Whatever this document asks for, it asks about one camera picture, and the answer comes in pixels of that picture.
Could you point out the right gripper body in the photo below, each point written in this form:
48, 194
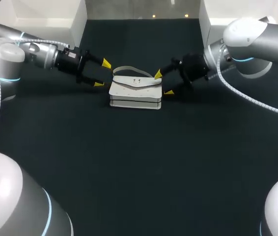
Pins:
193, 66

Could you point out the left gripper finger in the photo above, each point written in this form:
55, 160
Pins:
99, 61
92, 82

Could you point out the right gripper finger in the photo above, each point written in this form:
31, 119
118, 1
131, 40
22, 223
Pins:
178, 89
167, 70

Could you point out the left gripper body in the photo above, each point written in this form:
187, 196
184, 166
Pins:
71, 60

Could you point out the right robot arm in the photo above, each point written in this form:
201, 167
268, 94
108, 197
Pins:
257, 41

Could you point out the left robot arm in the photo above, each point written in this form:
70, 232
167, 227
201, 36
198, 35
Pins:
8, 51

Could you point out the large white block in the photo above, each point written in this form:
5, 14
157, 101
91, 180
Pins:
34, 18
217, 14

